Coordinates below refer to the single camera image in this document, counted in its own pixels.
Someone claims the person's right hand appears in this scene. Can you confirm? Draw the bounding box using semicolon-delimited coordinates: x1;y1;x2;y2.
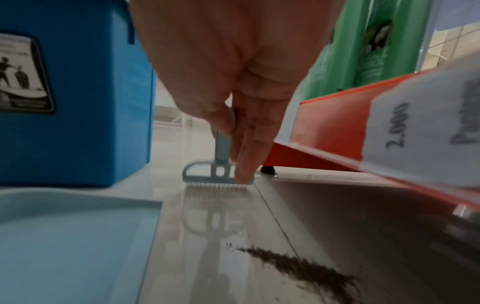
127;0;348;185

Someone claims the light blue small brush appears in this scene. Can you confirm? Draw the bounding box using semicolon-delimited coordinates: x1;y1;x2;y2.
181;105;256;186

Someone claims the blue trash bin black rim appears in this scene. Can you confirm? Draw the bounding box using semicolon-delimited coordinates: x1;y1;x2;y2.
0;0;157;188

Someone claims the pile of brown dirt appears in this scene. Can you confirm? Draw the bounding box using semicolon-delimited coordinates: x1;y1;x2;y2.
224;241;363;304

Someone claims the light blue plastic dustpan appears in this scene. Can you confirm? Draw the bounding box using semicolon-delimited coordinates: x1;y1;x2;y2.
0;186;165;304

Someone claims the beige tiled floor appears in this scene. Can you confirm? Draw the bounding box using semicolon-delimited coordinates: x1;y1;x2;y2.
0;106;480;304

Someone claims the green shampoo bottle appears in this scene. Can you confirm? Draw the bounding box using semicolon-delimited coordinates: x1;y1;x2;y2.
352;0;432;88
303;0;372;100

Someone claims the store shelf with red edge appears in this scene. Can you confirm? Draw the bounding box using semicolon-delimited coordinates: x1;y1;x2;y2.
260;58;480;222

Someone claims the row of white price labels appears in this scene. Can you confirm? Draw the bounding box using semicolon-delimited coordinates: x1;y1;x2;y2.
361;60;480;188

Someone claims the white wire grid panel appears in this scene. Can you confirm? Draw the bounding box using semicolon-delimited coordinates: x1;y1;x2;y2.
414;0;480;73

